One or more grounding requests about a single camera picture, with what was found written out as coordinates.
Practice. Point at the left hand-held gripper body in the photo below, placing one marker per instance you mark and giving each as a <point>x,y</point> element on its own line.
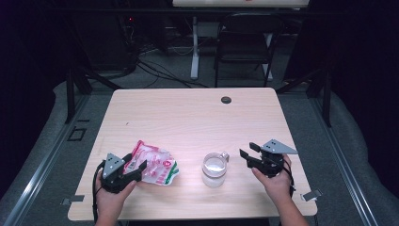
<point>114,182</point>

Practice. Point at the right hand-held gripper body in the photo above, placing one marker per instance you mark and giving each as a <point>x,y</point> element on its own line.
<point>269,164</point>

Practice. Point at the red and white snack bag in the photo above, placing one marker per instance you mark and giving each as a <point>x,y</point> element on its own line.
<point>156,166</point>

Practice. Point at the clear glass cup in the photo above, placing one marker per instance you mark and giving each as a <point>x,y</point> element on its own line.
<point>214,171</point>

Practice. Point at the person's left hand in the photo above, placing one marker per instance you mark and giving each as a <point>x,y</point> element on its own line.
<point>113,204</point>

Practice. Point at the person's right hand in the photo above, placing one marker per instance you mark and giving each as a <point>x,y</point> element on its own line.
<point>276,188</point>

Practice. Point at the grey tape strip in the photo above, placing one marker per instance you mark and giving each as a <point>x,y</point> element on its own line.
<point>73,199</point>
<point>311,195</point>

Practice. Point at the round dark table grommet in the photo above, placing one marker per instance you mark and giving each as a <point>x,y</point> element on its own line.
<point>226,100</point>

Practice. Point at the white desk leg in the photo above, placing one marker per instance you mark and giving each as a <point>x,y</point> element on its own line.
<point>195,56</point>
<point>268,67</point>

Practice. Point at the black metal stand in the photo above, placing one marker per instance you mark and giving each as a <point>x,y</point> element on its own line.
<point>327,100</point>
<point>70,94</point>

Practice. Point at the black folding chair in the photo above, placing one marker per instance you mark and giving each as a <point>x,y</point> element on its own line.
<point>247,23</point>

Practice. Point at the dark equipment with red light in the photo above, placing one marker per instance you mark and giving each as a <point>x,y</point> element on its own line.
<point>130,19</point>

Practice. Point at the pale desk top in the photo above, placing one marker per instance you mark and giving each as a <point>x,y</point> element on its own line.
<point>238,3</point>

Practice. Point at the aluminium floor rail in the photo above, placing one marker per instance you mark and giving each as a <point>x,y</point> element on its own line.
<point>47,157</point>
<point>342,150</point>

